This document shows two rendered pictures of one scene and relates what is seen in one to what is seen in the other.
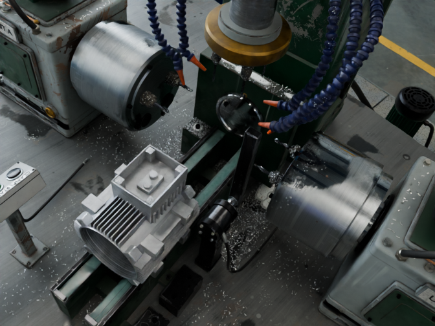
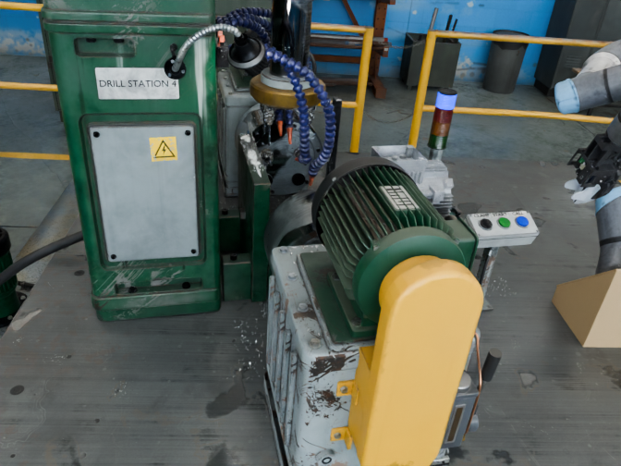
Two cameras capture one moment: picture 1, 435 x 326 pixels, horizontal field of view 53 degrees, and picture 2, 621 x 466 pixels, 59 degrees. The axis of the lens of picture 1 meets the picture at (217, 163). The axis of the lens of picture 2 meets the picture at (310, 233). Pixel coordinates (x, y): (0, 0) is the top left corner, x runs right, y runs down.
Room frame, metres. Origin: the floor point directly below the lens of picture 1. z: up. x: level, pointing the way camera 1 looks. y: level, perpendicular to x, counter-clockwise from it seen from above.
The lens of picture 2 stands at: (1.57, 1.02, 1.72)
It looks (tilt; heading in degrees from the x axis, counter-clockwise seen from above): 32 degrees down; 228
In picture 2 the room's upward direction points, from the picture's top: 5 degrees clockwise
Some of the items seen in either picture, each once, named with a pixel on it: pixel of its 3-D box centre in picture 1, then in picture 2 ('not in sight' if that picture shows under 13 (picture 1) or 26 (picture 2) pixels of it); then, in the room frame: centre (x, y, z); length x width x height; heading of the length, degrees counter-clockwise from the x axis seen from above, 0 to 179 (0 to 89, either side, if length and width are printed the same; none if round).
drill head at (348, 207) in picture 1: (336, 201); (275, 142); (0.59, -0.29, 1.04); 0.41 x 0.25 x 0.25; 64
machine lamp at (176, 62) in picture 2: not in sight; (213, 54); (1.05, 0.12, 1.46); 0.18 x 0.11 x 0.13; 154
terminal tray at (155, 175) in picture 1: (150, 184); (396, 165); (0.50, 0.13, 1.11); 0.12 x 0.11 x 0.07; 155
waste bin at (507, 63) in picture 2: not in sight; (504, 62); (-3.99, -2.32, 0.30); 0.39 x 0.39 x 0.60
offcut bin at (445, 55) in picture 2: not in sight; (432, 48); (-3.27, -2.76, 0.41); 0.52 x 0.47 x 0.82; 143
